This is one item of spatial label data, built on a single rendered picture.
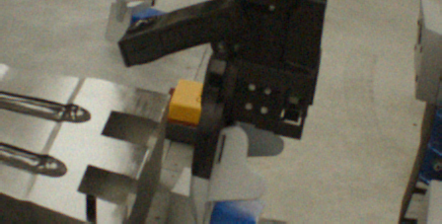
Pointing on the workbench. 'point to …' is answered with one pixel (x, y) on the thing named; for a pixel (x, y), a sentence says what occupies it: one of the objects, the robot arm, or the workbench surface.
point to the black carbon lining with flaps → (25, 159)
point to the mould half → (77, 149)
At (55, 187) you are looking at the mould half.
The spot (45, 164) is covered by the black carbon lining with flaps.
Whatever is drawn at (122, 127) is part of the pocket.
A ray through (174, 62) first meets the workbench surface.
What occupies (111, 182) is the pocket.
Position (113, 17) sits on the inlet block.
